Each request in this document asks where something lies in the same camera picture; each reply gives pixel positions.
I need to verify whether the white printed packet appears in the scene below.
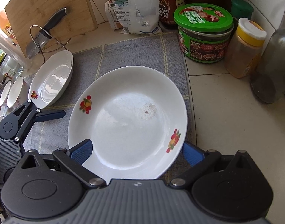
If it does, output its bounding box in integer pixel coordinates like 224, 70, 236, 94
113, 0, 162, 34

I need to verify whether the bamboo cutting board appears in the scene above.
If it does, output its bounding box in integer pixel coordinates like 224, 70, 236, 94
4, 0, 98, 58

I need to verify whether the yellow-lid spice jar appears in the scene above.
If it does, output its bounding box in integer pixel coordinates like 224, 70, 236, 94
224, 17, 267, 78

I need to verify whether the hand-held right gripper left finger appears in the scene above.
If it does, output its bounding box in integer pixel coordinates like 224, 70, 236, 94
15, 139, 107, 190

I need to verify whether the white pink-floral bowl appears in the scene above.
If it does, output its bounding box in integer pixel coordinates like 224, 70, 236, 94
0, 80, 12, 106
7, 77, 24, 108

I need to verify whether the clipped brown packet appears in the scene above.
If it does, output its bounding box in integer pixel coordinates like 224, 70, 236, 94
105, 0, 124, 29

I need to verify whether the grey bottle with red cap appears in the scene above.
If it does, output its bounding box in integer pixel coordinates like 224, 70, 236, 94
250, 27, 285, 104

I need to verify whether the glass jar with lid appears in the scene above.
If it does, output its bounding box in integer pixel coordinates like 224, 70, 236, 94
0, 54, 24, 78

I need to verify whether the green-lid sauce jar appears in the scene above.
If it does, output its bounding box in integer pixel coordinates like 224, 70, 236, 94
174, 3, 234, 63

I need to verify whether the grey checked towel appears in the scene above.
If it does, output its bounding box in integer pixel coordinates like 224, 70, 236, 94
22, 31, 196, 185

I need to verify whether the stained white fruit-print plate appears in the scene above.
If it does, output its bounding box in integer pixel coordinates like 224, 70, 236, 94
68, 66, 188, 180

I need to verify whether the tall plastic wrap roll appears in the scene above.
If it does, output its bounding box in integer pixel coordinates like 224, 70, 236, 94
0, 28, 32, 68

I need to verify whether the small green-lid jar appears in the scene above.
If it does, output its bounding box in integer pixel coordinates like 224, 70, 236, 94
231, 0, 254, 28

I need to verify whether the black-handled kitchen knife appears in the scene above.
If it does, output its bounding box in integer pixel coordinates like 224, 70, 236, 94
26, 7, 72, 60

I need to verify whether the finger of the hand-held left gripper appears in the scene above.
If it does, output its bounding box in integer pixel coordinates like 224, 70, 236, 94
12, 99, 66, 143

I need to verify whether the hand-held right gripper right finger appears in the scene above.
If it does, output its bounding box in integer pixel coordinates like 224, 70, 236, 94
168, 142, 260, 189

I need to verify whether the metal wire rack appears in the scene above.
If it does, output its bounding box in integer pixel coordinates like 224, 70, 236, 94
29, 25, 70, 57

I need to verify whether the orange cooking wine jug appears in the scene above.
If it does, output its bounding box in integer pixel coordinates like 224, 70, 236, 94
0, 1, 18, 45

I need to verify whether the dark sauce bottle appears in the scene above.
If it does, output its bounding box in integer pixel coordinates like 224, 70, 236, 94
158, 0, 186, 30

